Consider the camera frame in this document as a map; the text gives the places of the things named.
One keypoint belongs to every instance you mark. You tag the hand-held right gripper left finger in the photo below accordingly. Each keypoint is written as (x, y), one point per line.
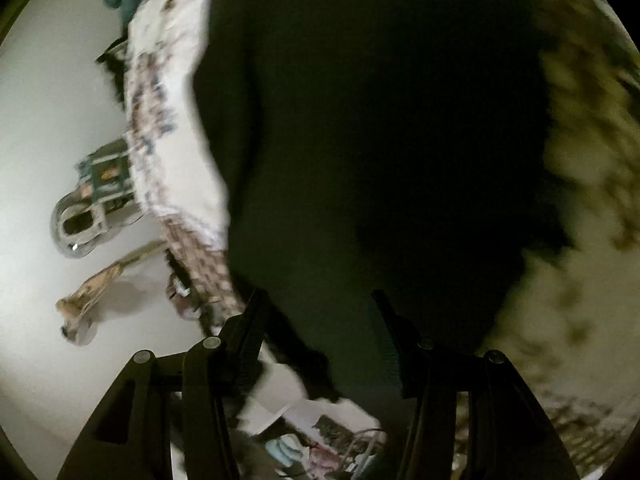
(246, 342)

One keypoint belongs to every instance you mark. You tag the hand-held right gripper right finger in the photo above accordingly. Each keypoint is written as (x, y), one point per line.
(401, 347)

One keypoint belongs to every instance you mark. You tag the dark cloth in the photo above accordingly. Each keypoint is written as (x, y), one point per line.
(370, 160)

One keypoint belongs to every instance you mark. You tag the pile of assorted clutter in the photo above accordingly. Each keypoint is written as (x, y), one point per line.
(305, 445)

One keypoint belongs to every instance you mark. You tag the white floral printed blanket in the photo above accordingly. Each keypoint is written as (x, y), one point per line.
(165, 110)

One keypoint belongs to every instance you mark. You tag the yellow brown patterned blanket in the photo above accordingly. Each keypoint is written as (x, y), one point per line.
(590, 170)

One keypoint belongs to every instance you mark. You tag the tan hanging wall ornament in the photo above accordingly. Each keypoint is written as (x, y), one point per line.
(100, 285)

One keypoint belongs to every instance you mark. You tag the green framed wall ornament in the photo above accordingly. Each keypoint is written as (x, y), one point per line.
(102, 185)

